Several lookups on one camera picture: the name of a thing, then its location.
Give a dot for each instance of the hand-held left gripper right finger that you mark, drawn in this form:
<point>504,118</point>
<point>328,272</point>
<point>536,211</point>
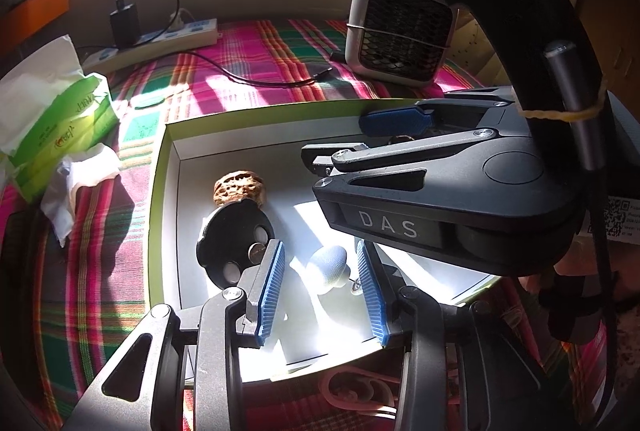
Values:
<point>372,296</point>

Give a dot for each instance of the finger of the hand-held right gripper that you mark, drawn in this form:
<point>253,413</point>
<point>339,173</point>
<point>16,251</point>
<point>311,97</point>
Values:
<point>390,156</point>
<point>395,121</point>

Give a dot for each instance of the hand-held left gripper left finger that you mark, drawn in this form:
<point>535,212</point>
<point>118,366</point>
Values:
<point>267,291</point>

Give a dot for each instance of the brown walnut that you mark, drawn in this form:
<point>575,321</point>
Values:
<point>239,191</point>
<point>401,139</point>

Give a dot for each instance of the small white round device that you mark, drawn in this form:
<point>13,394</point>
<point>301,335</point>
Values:
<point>327,268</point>

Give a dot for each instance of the green and white cardboard box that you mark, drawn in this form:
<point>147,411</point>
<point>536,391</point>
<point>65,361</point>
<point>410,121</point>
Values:
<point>310,326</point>

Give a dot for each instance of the black round disc with holes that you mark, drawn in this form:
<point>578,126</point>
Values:
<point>227,231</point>

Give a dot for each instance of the light pink ear hook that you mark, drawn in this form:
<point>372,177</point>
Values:
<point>350,386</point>

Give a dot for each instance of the person's right hand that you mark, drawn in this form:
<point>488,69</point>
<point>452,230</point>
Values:
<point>572,301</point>

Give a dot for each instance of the small grey heater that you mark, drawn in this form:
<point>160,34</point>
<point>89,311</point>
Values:
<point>400,31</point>

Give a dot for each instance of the cream heart print pillow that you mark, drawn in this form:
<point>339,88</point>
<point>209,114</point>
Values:
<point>472,46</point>

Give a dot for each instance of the plaid tablecloth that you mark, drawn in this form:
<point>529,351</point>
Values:
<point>100,311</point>

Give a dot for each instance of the crumpled white tissue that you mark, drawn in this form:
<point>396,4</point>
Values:
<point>75,181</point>

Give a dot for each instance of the white plug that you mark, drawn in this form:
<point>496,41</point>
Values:
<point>182,18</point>

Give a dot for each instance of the white power strip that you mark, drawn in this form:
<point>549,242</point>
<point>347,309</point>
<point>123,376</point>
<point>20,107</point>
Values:
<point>160,38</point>

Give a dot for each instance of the green tissue pack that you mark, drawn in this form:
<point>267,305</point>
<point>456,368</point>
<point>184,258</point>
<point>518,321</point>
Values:
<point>65,111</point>

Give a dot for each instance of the black charger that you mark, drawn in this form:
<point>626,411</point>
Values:
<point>125,23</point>

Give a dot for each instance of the orange box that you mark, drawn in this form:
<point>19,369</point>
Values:
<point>35,11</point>

